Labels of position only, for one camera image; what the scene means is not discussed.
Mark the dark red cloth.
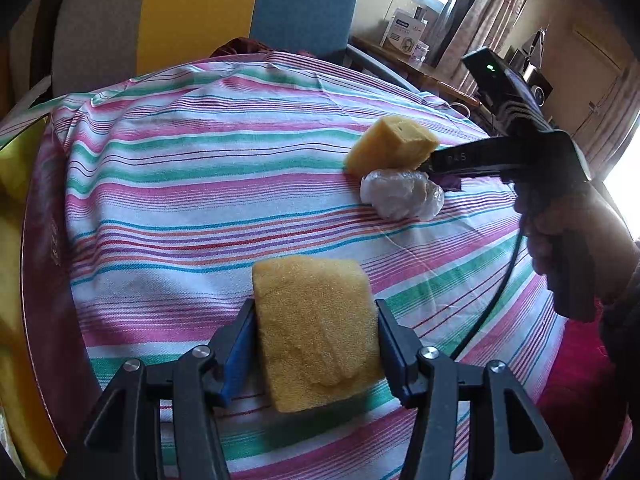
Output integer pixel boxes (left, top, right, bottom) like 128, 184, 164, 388
210, 37, 316, 58

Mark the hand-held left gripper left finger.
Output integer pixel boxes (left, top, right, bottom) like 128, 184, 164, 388
60, 299, 258, 480

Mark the patterned curtain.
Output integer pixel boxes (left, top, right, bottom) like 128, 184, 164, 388
440, 0, 533, 91

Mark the striped tablecloth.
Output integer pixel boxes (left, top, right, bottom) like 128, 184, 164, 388
0, 52, 571, 480

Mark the yellow sponge cake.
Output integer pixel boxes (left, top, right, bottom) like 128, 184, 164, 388
344, 116, 441, 176
251, 255, 386, 413

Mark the white carton box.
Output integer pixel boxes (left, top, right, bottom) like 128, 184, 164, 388
380, 7, 428, 53

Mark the plastic-wrapped pale bun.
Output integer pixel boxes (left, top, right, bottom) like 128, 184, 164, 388
360, 169, 445, 220

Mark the wooden desk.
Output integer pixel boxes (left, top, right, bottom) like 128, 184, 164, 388
350, 35, 481, 106

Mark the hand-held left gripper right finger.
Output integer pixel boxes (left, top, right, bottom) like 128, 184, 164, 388
375, 299, 573, 480

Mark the grey yellow blue chair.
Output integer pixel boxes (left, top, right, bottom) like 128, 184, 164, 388
30, 0, 421, 96

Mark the black cable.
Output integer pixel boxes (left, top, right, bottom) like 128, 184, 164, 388
450, 220, 526, 361

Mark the person's right hand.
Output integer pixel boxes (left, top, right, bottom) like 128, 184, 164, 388
529, 181, 632, 307

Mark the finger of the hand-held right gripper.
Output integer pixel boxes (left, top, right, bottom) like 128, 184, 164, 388
422, 139, 506, 178

